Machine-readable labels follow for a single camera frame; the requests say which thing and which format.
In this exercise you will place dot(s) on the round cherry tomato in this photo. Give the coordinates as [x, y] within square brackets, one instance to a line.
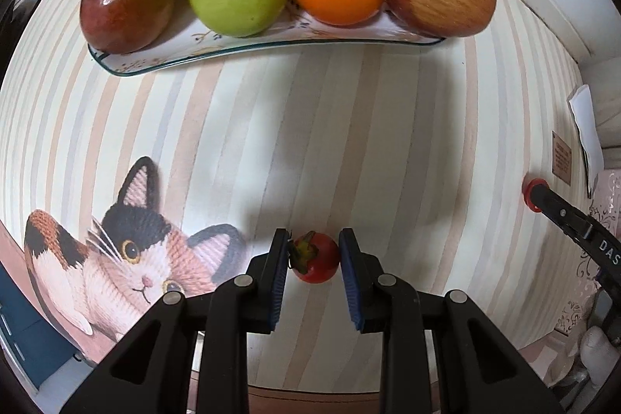
[527, 190]

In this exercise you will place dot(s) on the striped cat table mat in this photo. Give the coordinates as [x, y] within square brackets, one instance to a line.
[422, 151]

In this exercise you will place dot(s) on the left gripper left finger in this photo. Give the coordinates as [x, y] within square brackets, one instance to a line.
[268, 272]

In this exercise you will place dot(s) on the dark red apple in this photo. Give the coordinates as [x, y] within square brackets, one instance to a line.
[123, 26]

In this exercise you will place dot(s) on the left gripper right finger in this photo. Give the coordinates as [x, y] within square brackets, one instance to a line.
[360, 272]

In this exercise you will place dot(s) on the brown label card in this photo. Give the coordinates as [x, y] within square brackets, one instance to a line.
[562, 159]

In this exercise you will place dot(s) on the blue kitchen cabinet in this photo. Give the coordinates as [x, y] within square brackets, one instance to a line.
[39, 348]

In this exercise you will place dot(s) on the floral oval ceramic plate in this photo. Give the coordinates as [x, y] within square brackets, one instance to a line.
[186, 39]

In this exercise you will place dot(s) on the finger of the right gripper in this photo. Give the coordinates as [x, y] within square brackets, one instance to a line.
[573, 222]

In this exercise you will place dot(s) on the cherry tomato with stem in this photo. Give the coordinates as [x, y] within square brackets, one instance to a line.
[314, 257]

